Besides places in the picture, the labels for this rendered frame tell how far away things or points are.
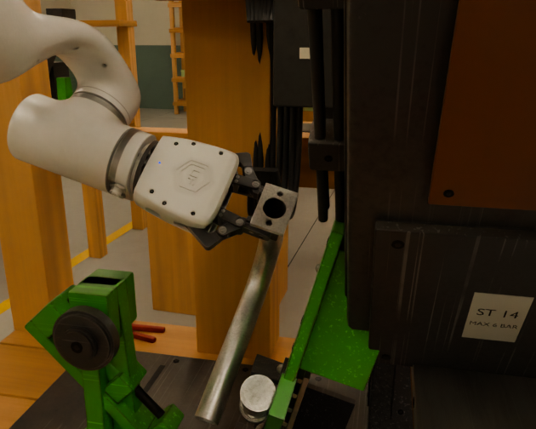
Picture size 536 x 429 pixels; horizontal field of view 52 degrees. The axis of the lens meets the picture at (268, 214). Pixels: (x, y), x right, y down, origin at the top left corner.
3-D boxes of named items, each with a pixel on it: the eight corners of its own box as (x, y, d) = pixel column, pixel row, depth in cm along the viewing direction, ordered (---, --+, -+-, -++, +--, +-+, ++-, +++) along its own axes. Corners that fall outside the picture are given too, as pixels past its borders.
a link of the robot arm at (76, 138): (145, 150, 72) (111, 206, 68) (54, 116, 73) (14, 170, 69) (139, 108, 65) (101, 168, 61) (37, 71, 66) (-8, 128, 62)
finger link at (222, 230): (215, 230, 62) (271, 251, 61) (226, 206, 63) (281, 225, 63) (215, 240, 65) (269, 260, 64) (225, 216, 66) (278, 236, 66)
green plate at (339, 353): (347, 437, 57) (418, 258, 50) (271, 409, 58) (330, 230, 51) (354, 373, 68) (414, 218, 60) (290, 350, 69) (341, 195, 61)
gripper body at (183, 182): (115, 189, 61) (209, 225, 60) (154, 117, 65) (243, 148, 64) (126, 215, 68) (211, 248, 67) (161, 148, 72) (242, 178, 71)
